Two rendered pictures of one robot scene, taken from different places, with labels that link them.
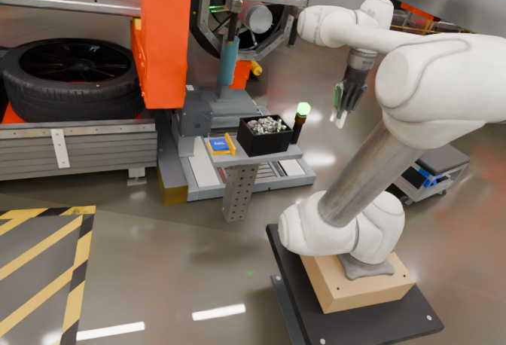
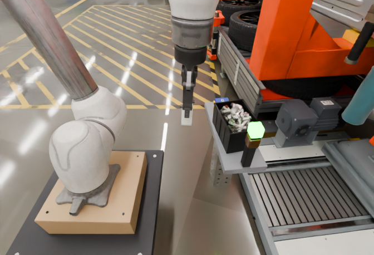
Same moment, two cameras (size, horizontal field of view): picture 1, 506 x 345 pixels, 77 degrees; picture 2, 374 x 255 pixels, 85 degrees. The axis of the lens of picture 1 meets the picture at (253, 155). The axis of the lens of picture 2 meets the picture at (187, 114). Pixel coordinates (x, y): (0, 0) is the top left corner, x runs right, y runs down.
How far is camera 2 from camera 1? 145 cm
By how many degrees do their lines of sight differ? 81
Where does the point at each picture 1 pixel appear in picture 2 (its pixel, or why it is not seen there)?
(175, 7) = not seen: outside the picture
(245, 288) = not seen: hidden behind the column
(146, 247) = (192, 127)
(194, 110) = (289, 107)
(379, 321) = not seen: hidden behind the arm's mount
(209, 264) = (174, 155)
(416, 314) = (28, 241)
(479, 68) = not seen: outside the picture
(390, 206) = (62, 127)
